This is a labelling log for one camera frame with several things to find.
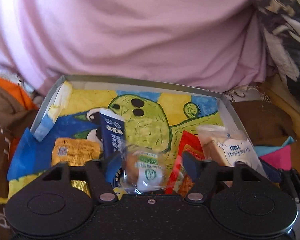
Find red tofu skewer snack packet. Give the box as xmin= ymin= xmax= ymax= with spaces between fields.
xmin=165 ymin=131 xmax=205 ymax=198

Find toast bread packet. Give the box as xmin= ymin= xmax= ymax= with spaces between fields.
xmin=197 ymin=125 xmax=268 ymax=178

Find gold foil snack packet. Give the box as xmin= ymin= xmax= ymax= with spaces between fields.
xmin=51 ymin=137 xmax=103 ymax=197

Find clear pastry packet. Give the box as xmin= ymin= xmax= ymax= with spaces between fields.
xmin=120 ymin=145 xmax=166 ymax=194

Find blue white snack packet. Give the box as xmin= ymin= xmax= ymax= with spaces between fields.
xmin=100 ymin=109 xmax=126 ymax=188

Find colourful bird drawing paper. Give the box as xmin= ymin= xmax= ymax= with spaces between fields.
xmin=7 ymin=81 xmax=223 ymax=196

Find colourful striped blanket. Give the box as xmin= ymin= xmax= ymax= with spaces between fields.
xmin=0 ymin=74 xmax=300 ymax=240

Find grey cardboard tray box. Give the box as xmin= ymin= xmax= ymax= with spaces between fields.
xmin=31 ymin=75 xmax=244 ymax=162

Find brown PF patterned cloth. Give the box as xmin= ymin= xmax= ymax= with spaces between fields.
xmin=0 ymin=78 xmax=38 ymax=239

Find pink draped cloth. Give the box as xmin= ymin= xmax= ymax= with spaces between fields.
xmin=0 ymin=0 xmax=266 ymax=94

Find dark patterned fabric pile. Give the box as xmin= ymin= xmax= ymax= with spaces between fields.
xmin=252 ymin=0 xmax=300 ymax=102

